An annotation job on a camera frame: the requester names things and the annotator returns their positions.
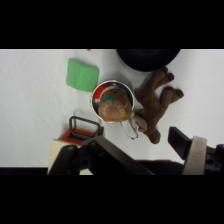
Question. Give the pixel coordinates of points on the brown potato toy with face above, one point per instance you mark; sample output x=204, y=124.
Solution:
x=112, y=104

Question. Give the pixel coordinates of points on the green sponge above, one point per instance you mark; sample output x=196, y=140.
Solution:
x=82, y=74

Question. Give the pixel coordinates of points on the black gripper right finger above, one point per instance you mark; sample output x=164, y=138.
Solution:
x=193, y=152

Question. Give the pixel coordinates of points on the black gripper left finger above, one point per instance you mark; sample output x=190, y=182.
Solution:
x=106, y=156

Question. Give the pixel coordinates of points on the black bowl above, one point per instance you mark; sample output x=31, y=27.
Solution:
x=148, y=59

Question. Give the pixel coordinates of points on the brown reindeer plush toy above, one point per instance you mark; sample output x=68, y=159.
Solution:
x=154, y=103

